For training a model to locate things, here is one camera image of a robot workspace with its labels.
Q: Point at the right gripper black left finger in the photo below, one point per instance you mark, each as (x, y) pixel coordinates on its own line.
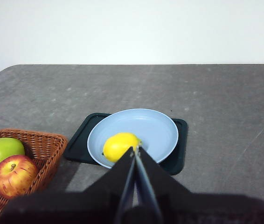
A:
(76, 207)

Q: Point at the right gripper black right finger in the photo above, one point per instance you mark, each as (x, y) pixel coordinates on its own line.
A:
(204, 210)

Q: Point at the yellow lemon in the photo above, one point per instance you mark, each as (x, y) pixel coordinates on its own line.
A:
(118, 147)

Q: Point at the blue round plate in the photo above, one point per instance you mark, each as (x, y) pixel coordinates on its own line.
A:
(141, 126)

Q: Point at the brown woven wicker basket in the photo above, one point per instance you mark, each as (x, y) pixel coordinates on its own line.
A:
(45, 149)

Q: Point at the black rectangular tray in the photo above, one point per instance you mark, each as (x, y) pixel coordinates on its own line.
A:
(78, 147)

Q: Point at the red yellow apple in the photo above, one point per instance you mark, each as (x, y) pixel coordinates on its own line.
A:
(15, 175)

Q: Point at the green apple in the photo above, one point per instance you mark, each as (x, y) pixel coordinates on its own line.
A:
(1, 151)

